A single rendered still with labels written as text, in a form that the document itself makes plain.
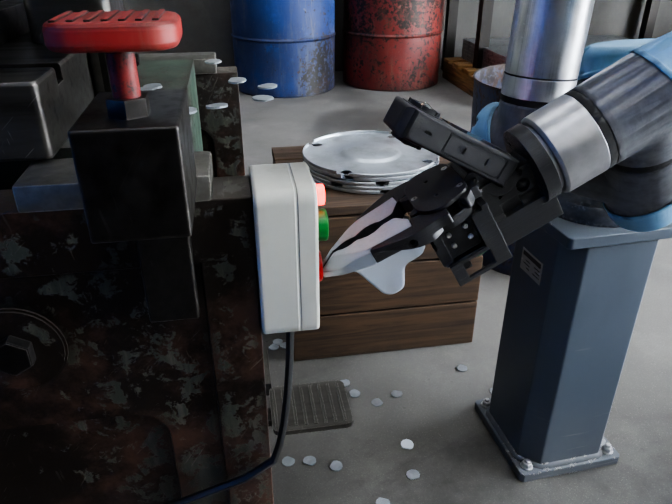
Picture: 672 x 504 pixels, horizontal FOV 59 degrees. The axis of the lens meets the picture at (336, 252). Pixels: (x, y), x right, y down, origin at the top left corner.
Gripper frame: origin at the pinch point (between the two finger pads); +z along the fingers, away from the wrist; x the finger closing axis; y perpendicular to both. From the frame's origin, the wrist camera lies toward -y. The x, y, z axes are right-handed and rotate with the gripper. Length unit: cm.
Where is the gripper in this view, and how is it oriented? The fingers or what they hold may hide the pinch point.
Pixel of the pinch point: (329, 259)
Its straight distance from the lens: 53.1
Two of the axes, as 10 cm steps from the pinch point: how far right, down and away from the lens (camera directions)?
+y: 4.9, 7.2, 4.8
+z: -8.5, 5.1, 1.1
